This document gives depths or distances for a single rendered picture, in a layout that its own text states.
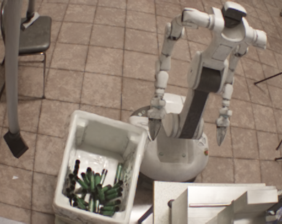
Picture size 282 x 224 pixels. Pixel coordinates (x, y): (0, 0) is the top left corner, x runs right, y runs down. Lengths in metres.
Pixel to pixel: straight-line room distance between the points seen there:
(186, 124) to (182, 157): 0.37
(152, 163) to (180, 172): 0.21
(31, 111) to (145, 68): 1.12
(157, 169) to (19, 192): 1.04
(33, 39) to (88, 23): 1.19
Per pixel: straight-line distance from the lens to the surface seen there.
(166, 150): 2.61
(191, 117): 2.30
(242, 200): 1.30
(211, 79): 2.10
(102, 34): 3.58
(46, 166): 2.72
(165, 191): 1.96
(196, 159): 2.58
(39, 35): 2.64
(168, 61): 2.20
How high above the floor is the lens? 2.47
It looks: 54 degrees down
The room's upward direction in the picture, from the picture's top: 24 degrees clockwise
